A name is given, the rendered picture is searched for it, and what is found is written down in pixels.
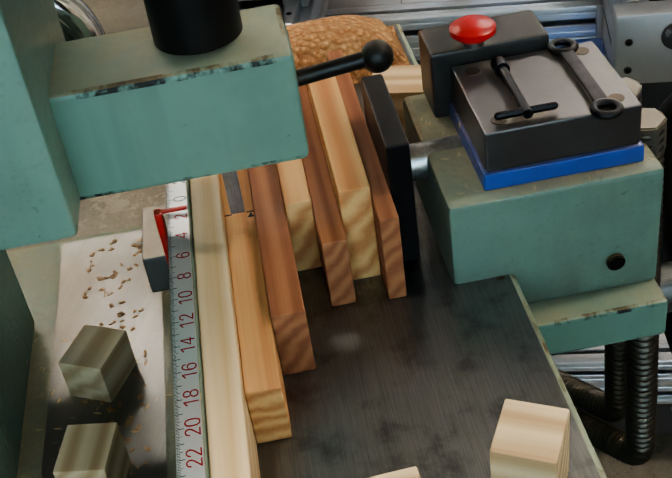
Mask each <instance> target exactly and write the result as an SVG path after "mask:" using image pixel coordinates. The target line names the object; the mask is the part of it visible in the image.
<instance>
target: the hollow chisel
mask: <svg viewBox="0 0 672 478"><path fill-rule="evenodd" d="M222 177H223V181H224V186H225V190H226V195H227V199H228V203H229V208H230V212H231V214H237V213H242V212H245V208H244V202H243V198H242V193H241V189H240V184H239V179H238V175H237V171H232V172H227V173H222Z"/></svg>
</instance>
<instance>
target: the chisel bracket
mask: <svg viewBox="0 0 672 478"><path fill-rule="evenodd" d="M240 15H241V20H242V25H243V29H242V32H241V33H240V35H239V36H238V37H237V38H236V39H235V40H234V41H232V42H231V43H229V44H228V45H226V46H224V47H222V48H219V49H217V50H214V51H210V52H207V53H202V54H196V55H172V54H167V53H164V52H162V51H160V50H159V49H157V48H156V46H155V45H154V41H153V37H152V33H151V29H150V27H144V28H139V29H133V30H128V31H122V32H117V33H111V34H106V35H100V36H95V37H89V38H84V39H78V40H73V41H67V42H61V43H56V44H55V49H54V57H53V64H52V71H51V78H50V85H49V93H48V99H49V104H50V107H51V110H52V113H53V116H54V119H55V122H56V125H57V128H58V131H59V134H60V137H61V140H62V143H63V146H64V149H65V152H66V155H67V158H68V161H69V164H70V167H71V170H72V173H73V176H74V179H75V182H76V185H77V188H78V191H79V194H80V200H83V199H89V198H94V197H99V196H105V195H110V194H115V193H121V192H126V191H131V190H137V189H142V188H147V187H153V186H158V185H163V184H169V183H174V182H179V181H184V180H190V179H195V178H200V177H206V176H211V175H216V174H222V173H227V172H232V171H238V170H243V169H248V168H254V167H259V166H264V165H270V164H275V163H280V162H286V161H291V160H296V159H302V158H305V157H307V156H308V153H309V146H308V140H307V134H306V128H305V122H304V116H303V110H302V104H301V98H300V92H299V86H298V80H297V74H296V68H295V61H294V56H293V52H292V48H291V44H290V40H289V35H288V31H287V29H286V25H285V21H284V17H283V13H282V9H281V8H280V6H279V5H277V4H272V5H266V6H261V7H255V8H250V9H244V10H240Z"/></svg>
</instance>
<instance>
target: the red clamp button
mask: <svg viewBox="0 0 672 478"><path fill-rule="evenodd" d="M495 33H496V23H495V21H494V20H492V19H491V18H489V17H487V16H484V15H478V14H471V15H465V16H462V17H460V18H458V19H456V20H455V21H453V22H452V23H451V24H450V26H449V34H450V36H451V37H452V38H453V39H455V40H457V41H459V42H461V43H465V44H477V43H481V42H484V41H486V40H487V39H489V38H491V37H492V36H493V35H494V34H495Z"/></svg>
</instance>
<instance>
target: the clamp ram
mask: <svg viewBox="0 0 672 478"><path fill-rule="evenodd" d="M361 87H362V95H363V103H364V111H365V119H366V123H367V126H368V129H369V132H370V135H371V138H372V141H373V143H374V146H375V149H376V152H377V155H378V158H379V161H380V164H381V167H382V170H383V173H384V176H385V179H386V182H387V185H388V188H389V191H390V193H391V196H392V199H393V202H394V205H395V208H396V211H397V214H398V217H399V225H400V235H401V244H402V253H403V262H405V261H410V260H416V259H419V258H420V248H419V237H418V227H417V217H416V206H415V196H414V186H413V182H416V181H421V180H426V179H428V166H427V158H428V155H430V154H431V153H433V152H438V151H443V150H449V149H454V148H459V147H464V146H463V144H462V141H461V138H460V136H459V135H454V136H448V137H443V138H438V139H432V140H427V141H422V142H417V143H411V144H409V142H408V139H407V137H406V134H405V131H404V129H403V126H402V124H401V121H400V119H399V116H398V114H397V111H396V109H395V106H394V103H393V101H392V98H391V96H390V93H389V91H388V88H387V86H386V83H385V80H384V78H383V76H382V74H377V75H371V76H366V77H362V78H361Z"/></svg>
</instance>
